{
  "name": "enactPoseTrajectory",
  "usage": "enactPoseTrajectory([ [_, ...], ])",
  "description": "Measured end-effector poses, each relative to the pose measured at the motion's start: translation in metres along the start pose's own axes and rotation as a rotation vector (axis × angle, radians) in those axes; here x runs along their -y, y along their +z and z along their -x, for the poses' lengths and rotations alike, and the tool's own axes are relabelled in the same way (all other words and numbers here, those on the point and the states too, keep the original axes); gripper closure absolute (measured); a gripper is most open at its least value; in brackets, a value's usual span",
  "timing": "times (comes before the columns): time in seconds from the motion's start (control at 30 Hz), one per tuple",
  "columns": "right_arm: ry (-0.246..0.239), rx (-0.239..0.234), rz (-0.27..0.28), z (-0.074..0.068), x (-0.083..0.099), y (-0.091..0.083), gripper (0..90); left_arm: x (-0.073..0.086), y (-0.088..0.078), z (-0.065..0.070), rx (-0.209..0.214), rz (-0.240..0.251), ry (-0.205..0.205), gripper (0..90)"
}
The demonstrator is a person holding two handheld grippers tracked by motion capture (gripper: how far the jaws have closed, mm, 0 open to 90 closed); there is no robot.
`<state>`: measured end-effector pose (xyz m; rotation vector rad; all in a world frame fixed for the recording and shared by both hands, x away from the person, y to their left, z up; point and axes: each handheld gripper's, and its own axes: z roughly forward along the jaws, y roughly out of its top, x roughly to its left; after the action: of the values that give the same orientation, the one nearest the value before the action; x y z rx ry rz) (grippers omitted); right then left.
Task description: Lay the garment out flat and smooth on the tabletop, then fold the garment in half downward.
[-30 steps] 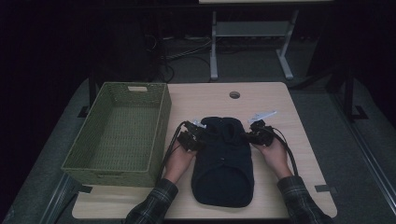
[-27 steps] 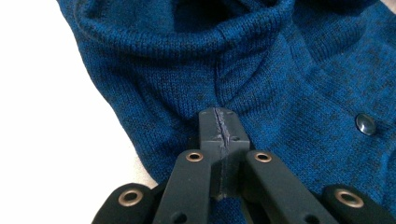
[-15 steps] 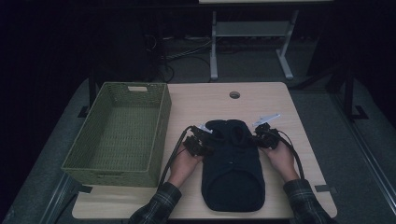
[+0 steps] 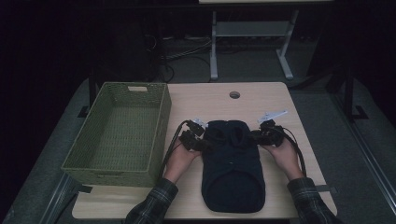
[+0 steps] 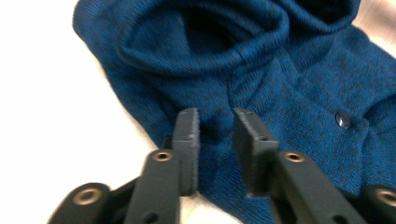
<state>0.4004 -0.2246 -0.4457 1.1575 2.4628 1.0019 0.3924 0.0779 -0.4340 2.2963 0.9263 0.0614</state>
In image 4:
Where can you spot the person's right hand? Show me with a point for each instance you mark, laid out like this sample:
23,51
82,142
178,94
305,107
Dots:
286,158

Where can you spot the dark navy sweater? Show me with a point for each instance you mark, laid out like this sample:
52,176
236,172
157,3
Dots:
232,174

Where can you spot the person's left hand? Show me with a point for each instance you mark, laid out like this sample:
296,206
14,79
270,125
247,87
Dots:
180,163

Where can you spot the black tape strip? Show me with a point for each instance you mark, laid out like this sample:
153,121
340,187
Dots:
84,188

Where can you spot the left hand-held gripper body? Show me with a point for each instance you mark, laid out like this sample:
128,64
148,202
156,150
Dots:
191,138

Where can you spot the grey tape strip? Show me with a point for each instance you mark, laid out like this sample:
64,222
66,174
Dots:
325,188

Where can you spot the green woven basket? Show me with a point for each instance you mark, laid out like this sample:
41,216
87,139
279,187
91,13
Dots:
93,137

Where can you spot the black metal stand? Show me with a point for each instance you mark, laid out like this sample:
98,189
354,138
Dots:
92,90
349,93

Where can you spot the aluminium floor rail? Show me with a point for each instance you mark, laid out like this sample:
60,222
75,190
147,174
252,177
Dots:
57,199
367,149

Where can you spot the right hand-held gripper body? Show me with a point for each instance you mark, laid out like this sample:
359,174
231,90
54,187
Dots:
272,135

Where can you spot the white metal desk frame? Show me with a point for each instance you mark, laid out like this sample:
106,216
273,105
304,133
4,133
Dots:
249,28

